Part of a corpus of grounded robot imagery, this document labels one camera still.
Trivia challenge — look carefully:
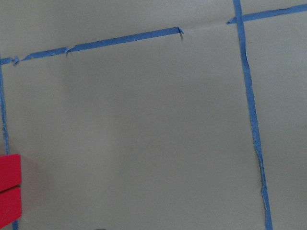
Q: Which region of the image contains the red block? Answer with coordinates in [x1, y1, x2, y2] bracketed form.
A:
[0, 186, 22, 229]
[0, 154, 22, 192]

